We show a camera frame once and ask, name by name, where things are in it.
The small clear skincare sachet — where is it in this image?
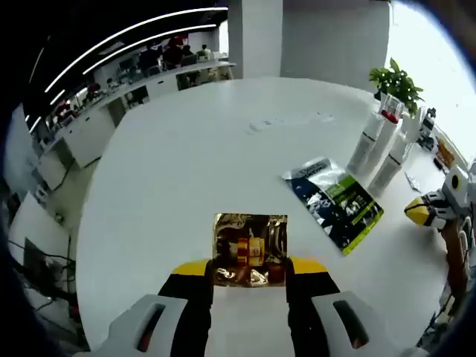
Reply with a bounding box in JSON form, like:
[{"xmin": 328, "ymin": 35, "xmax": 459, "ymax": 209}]
[{"xmin": 404, "ymin": 171, "xmax": 423, "ymax": 193}]

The white skincare tube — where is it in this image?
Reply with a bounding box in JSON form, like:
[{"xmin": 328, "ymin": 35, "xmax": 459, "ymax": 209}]
[{"xmin": 367, "ymin": 106, "xmax": 428, "ymax": 197}]

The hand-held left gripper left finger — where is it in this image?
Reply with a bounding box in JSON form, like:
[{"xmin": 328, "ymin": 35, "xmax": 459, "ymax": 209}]
[{"xmin": 83, "ymin": 260, "xmax": 215, "ymax": 357}]

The small white skincare bottle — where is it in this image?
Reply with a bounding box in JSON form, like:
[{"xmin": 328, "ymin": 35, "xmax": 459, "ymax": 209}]
[{"xmin": 347, "ymin": 118, "xmax": 386, "ymax": 176}]

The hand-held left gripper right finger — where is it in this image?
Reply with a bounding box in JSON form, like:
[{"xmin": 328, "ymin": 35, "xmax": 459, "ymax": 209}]
[{"xmin": 285, "ymin": 255, "xmax": 428, "ymax": 357}]

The white office counter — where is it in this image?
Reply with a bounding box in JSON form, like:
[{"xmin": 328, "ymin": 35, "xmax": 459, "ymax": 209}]
[{"xmin": 29, "ymin": 61, "xmax": 237, "ymax": 168}]

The potted green plant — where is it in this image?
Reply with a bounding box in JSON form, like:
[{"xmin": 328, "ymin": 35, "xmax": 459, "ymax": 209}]
[{"xmin": 367, "ymin": 57, "xmax": 425, "ymax": 115}]

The gold skincare sachet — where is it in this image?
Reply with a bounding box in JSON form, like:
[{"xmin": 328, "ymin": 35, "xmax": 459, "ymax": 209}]
[{"xmin": 211, "ymin": 212, "xmax": 289, "ymax": 288}]

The silver skincare sachet pack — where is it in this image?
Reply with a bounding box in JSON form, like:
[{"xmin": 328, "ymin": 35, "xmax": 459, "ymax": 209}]
[{"xmin": 281, "ymin": 156, "xmax": 385, "ymax": 257}]

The orange snack packet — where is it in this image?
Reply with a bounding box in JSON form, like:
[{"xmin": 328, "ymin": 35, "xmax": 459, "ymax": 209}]
[{"xmin": 434, "ymin": 137, "xmax": 457, "ymax": 168}]

